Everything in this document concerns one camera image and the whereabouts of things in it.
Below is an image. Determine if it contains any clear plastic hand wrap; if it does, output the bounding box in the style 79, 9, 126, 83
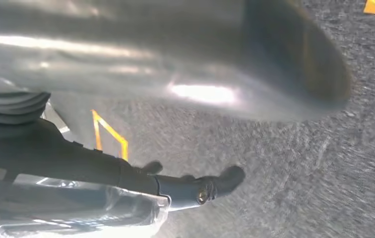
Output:
0, 166, 169, 238

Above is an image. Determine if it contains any silver robot body shell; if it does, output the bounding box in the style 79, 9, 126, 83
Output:
0, 0, 353, 122

